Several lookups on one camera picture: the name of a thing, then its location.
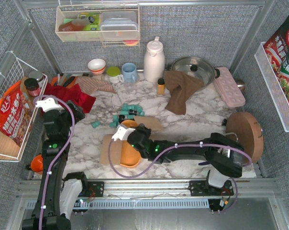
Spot orange plastic storage basket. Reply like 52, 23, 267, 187
117, 119, 142, 168

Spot brown cork mat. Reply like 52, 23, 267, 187
99, 134, 122, 165
134, 116, 164, 131

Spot lone teal coffee capsule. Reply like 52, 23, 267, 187
91, 121, 100, 128

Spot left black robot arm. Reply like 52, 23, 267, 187
22, 96, 88, 230

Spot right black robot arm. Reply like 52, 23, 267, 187
127, 124, 244, 178

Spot black coffee capsule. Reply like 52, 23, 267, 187
119, 115, 125, 123

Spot teal capsule lying front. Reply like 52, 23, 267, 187
109, 122, 118, 127

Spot red cloth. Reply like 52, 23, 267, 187
44, 83, 96, 114

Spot teal capsule upright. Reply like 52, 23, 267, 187
113, 115, 119, 122

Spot orange cup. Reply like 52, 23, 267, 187
30, 154, 44, 175

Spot dark lidded jar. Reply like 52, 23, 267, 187
24, 78, 41, 97

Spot red seasoning bag left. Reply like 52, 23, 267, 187
0, 81, 31, 147

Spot striped beige cloth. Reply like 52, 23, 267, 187
76, 76, 116, 95

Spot silver lidded jar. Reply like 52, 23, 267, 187
29, 70, 44, 88

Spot orange spice bottle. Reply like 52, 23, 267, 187
157, 78, 165, 95

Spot brown towel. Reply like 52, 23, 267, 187
164, 70, 204, 115

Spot blue mug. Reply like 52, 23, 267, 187
122, 62, 138, 83

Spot white orange striped bowl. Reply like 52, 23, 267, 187
88, 58, 106, 75

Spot green lidded white cup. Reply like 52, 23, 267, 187
107, 66, 124, 84

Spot white thermos jug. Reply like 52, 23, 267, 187
144, 36, 165, 83

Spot steel pot with lid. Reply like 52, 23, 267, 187
171, 57, 220, 90

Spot pink egg tray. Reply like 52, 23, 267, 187
213, 67, 245, 108

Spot round wooden board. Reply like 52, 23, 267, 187
225, 112, 264, 163

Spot green drink bottle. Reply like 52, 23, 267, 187
78, 12, 101, 31

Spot clear plastic food containers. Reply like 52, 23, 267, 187
100, 11, 138, 41

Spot red seasoning bags right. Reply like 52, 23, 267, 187
263, 15, 289, 103

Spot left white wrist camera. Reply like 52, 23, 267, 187
35, 98, 63, 113

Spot white wire basket left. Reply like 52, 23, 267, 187
0, 51, 38, 162

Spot white wire basket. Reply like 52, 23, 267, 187
254, 42, 289, 132
0, 51, 38, 162

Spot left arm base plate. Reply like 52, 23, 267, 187
60, 181, 105, 198

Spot purple spatula handle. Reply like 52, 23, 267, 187
198, 161, 210, 166

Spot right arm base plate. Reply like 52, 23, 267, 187
188, 180, 234, 196

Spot cream wall storage rack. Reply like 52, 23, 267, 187
55, 4, 140, 46

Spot white wire basket right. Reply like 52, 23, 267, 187
254, 42, 289, 132

